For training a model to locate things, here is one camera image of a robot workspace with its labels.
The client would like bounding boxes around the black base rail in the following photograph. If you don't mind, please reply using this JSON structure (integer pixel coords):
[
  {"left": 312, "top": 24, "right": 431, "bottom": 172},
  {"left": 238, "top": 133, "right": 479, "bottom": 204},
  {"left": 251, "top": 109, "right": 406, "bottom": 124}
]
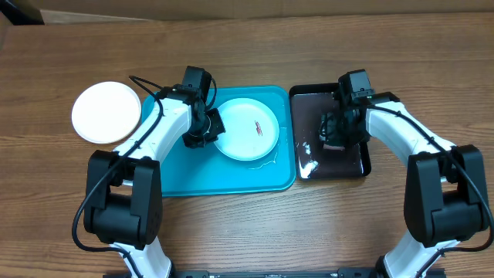
[{"left": 103, "top": 266, "right": 387, "bottom": 278}]

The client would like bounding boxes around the light blue plate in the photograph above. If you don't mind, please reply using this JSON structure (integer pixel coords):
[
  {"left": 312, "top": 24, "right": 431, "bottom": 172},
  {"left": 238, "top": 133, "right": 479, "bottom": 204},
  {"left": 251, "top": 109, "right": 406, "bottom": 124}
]
[{"left": 215, "top": 98, "right": 279, "bottom": 161}]

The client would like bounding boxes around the teal plastic tray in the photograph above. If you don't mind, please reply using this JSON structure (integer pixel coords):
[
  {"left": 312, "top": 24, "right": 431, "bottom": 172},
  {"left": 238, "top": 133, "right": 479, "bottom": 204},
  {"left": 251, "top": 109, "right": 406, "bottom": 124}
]
[{"left": 161, "top": 86, "right": 296, "bottom": 198}]

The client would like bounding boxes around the black rectangular tray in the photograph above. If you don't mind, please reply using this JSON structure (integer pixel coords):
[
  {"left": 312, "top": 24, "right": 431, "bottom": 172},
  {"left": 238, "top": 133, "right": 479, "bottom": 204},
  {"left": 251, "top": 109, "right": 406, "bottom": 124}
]
[{"left": 289, "top": 83, "right": 371, "bottom": 180}]

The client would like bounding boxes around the green and orange sponge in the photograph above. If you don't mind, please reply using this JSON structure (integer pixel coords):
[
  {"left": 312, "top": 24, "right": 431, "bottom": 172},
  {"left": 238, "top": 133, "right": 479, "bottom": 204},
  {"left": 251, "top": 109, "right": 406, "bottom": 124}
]
[{"left": 323, "top": 144, "right": 345, "bottom": 151}]

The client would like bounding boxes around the brown cardboard backdrop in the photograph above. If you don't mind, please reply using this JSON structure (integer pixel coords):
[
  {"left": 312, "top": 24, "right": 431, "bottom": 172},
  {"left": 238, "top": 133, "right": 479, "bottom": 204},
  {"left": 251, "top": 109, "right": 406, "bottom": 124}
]
[{"left": 0, "top": 0, "right": 494, "bottom": 26}]

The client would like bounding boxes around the white plate with red stain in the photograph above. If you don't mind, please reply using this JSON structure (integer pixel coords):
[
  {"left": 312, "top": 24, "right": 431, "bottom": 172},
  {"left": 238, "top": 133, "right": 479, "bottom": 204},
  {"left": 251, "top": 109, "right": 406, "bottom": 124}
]
[{"left": 71, "top": 81, "right": 141, "bottom": 144}]

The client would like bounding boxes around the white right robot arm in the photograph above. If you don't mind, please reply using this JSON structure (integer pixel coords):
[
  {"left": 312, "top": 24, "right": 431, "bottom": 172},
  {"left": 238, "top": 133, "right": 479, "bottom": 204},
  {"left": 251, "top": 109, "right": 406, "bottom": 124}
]
[{"left": 320, "top": 89, "right": 493, "bottom": 277}]

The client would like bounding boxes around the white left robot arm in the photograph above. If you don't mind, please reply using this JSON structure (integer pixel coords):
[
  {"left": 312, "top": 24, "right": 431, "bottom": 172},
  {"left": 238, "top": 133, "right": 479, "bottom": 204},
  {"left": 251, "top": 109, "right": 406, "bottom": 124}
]
[{"left": 73, "top": 83, "right": 225, "bottom": 277}]

